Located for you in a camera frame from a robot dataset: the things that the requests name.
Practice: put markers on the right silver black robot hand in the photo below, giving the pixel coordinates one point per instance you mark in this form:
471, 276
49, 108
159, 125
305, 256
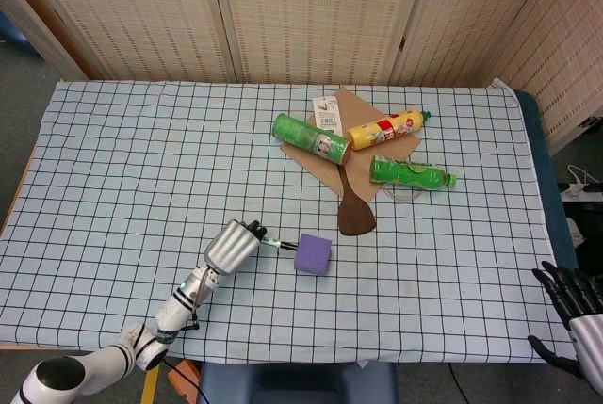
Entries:
572, 319

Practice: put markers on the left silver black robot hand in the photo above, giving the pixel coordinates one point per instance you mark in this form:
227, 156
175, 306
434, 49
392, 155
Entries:
233, 247

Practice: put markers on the black and green marker pen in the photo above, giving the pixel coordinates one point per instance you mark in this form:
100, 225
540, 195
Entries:
281, 245

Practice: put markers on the purple foam cube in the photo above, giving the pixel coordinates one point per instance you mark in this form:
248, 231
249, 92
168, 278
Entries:
313, 254

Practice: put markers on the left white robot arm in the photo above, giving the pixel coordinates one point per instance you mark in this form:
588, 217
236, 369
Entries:
118, 347

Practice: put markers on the blue checkered tablecloth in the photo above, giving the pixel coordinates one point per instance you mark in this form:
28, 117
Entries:
282, 220

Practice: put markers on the dark wooden spatula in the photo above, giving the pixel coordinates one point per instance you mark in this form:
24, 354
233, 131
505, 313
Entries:
354, 215

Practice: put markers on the blue table edge padding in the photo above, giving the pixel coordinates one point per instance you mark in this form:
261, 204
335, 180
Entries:
549, 187

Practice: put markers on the white power strip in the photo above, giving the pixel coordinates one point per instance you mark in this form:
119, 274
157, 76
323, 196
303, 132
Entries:
581, 185

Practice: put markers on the green cylindrical can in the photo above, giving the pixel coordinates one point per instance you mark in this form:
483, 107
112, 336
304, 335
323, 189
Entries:
311, 134

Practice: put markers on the orange box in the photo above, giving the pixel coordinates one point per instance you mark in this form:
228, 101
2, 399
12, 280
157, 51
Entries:
184, 378

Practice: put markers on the blue padded chair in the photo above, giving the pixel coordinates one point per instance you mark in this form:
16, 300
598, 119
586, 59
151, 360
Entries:
297, 382

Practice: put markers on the white paper product tag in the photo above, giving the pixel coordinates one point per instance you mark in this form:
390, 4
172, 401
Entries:
327, 114

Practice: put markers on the brown cardboard sheet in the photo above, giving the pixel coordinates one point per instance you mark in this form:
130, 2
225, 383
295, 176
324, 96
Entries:
358, 107

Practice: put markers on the yellow squeeze bottle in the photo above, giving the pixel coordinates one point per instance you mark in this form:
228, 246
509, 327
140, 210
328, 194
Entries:
384, 130

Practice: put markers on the green plastic bottle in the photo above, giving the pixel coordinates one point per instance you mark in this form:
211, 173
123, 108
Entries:
410, 173

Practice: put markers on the woven folding screen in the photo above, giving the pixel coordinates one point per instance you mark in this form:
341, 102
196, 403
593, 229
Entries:
301, 13

